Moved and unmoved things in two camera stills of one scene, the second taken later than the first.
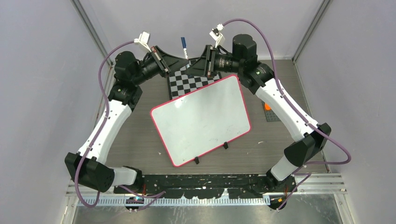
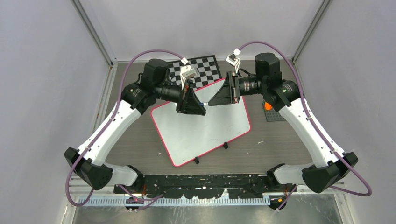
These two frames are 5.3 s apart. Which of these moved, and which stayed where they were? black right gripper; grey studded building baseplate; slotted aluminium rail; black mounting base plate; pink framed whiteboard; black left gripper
Moved: black left gripper; black right gripper
Stayed: slotted aluminium rail; pink framed whiteboard; black mounting base plate; grey studded building baseplate
